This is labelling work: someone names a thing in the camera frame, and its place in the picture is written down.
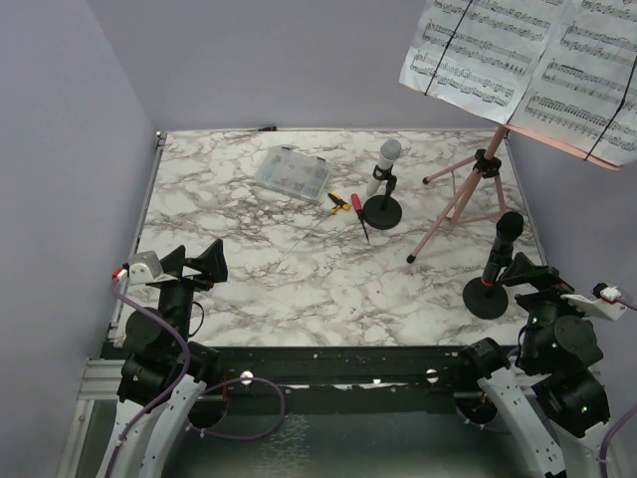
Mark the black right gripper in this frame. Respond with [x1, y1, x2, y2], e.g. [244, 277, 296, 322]
[503, 249, 602, 364]

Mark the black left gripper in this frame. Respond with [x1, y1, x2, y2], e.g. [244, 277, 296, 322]
[154, 238, 228, 350]

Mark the black round microphone stand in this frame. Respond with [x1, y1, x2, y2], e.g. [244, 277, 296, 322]
[462, 278, 509, 320]

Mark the black microphone orange ring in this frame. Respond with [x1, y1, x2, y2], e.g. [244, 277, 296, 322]
[481, 211, 525, 288]

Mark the black stand holding white microphone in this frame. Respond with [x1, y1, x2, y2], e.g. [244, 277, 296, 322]
[363, 165, 402, 230]

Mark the white microphone silver grille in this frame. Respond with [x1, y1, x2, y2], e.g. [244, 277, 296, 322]
[366, 138, 402, 196]

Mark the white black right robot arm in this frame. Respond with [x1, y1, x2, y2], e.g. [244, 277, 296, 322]
[457, 253, 623, 477]

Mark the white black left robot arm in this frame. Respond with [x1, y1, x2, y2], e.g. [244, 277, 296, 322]
[98, 239, 228, 477]

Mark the pink tripod music stand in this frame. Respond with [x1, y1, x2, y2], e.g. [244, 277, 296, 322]
[406, 124, 621, 264]

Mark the clear plastic screw box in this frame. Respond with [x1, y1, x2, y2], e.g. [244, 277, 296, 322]
[254, 146, 330, 203]

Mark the right sheet music page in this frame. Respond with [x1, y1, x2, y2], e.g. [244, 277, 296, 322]
[509, 1, 636, 167]

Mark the sheet music page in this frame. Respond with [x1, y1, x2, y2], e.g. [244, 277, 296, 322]
[509, 1, 636, 167]
[399, 0, 568, 124]

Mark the left sheet music page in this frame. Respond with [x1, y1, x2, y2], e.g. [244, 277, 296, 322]
[399, 0, 568, 124]

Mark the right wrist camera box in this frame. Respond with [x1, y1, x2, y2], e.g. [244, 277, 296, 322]
[560, 283, 629, 322]

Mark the green black screwdriver at wall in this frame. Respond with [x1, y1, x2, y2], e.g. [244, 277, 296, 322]
[250, 125, 278, 132]

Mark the yellow black T-handle tool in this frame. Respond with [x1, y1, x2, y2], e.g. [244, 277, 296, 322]
[280, 192, 350, 259]

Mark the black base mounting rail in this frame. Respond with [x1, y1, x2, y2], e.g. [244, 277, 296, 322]
[198, 347, 481, 415]

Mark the red handled screwdriver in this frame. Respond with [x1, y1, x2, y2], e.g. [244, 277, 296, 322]
[350, 193, 370, 243]

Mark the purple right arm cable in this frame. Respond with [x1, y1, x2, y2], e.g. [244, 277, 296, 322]
[465, 286, 637, 478]

